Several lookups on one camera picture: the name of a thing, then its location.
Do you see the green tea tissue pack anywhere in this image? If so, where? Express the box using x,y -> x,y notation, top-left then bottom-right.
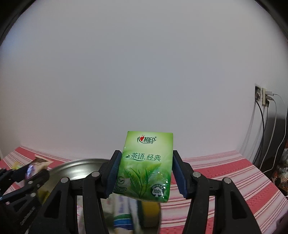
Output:
113,131 -> 173,203

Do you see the wall power outlet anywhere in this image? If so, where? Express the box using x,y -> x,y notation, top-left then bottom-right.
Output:
255,84 -> 267,107

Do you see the brown snack wrapper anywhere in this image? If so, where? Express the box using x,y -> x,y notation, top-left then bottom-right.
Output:
34,157 -> 52,171

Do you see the dark furniture at wall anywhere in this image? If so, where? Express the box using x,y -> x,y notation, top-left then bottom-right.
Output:
261,116 -> 287,177

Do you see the white blue green box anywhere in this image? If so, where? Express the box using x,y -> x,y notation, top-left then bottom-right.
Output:
113,194 -> 143,233

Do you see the yellow green scrub sponge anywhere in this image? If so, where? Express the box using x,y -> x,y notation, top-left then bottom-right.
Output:
137,200 -> 161,230

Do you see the round metal cookie tin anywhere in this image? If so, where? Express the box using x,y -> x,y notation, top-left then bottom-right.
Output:
32,159 -> 161,233

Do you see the red white striped bedspread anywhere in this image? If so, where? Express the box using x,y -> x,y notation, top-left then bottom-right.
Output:
0,145 -> 288,234

